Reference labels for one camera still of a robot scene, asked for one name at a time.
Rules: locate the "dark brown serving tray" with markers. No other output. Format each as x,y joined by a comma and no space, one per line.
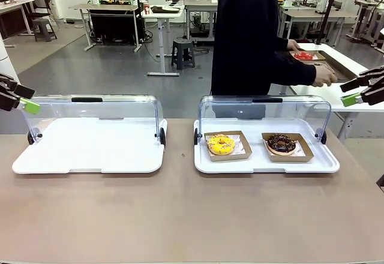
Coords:
342,70

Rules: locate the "red glazed donut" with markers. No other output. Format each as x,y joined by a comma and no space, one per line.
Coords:
303,55
318,56

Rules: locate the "person's left forearm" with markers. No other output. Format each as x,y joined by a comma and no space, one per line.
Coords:
283,44

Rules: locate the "person's right forearm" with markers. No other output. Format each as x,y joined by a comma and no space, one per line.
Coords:
297,72

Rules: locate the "dark chocolate donut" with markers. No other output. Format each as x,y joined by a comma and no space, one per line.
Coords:
303,153
282,145

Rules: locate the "yellow glazed donut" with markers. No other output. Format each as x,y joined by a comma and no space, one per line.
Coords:
240,153

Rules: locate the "person in dark sweater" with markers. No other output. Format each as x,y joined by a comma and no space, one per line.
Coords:
243,36

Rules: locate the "yellow sprinkled donut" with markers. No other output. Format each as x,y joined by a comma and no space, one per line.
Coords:
220,147

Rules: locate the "person's right hand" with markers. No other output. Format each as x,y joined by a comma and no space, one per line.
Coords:
325,78

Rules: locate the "person's left hand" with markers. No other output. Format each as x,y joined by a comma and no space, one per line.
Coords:
293,45

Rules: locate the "white side table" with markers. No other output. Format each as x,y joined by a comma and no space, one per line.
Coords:
348,57

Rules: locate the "clear display lid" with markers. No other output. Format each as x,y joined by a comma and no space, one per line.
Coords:
90,108
294,108

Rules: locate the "small grey plastic stool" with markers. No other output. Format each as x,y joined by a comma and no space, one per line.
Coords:
45,28

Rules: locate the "white display tray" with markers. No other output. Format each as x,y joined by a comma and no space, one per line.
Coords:
90,144
258,168

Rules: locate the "grey long desk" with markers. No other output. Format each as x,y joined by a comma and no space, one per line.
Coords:
315,15

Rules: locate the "black office chair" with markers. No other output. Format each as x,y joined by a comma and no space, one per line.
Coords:
42,6

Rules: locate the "wooden top desk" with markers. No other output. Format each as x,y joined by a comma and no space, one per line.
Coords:
15,4

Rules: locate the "grey desk with black panel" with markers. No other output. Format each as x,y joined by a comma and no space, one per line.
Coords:
114,24

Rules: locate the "white height-adjustable desk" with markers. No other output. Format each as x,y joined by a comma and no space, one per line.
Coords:
162,36

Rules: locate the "tall grey plastic stool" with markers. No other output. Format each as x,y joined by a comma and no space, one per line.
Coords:
183,52

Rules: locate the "white rounded pedestal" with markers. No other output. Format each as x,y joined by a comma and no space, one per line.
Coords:
7,63

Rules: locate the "black camera stand pole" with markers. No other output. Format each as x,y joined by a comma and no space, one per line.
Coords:
328,12

